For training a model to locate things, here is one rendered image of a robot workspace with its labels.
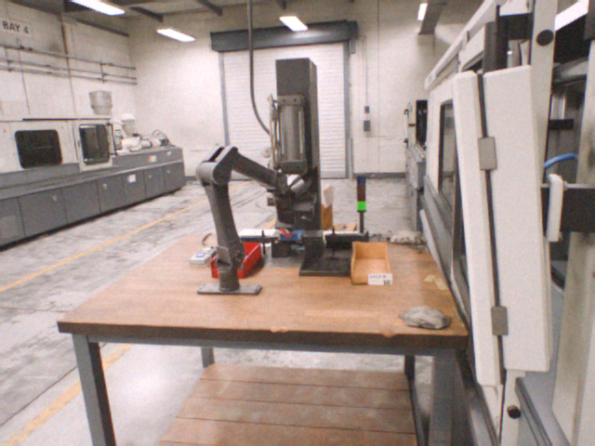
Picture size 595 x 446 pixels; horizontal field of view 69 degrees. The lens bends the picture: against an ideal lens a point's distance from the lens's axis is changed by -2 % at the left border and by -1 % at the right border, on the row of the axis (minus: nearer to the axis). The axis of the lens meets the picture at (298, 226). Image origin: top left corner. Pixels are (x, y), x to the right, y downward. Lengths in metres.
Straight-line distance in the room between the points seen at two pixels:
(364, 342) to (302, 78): 1.02
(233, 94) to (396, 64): 4.01
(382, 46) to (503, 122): 10.43
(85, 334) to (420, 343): 0.91
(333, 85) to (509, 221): 10.41
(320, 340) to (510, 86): 0.80
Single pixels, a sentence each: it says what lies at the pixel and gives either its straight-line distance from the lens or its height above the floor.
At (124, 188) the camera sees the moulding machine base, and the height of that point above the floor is 0.40.
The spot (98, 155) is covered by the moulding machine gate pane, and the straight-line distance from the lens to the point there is 7.99.
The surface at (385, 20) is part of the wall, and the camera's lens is 11.04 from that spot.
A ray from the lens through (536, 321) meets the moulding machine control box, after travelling 0.58.
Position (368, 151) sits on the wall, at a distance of 10.86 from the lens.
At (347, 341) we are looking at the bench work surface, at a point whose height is 0.87.
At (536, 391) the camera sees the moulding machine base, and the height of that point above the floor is 0.97.
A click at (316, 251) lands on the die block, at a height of 0.93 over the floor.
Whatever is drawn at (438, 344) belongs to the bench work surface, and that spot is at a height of 0.87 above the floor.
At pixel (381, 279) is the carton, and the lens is 1.41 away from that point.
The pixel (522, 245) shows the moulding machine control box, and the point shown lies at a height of 1.27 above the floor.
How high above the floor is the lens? 1.41
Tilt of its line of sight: 13 degrees down
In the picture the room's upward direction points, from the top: 3 degrees counter-clockwise
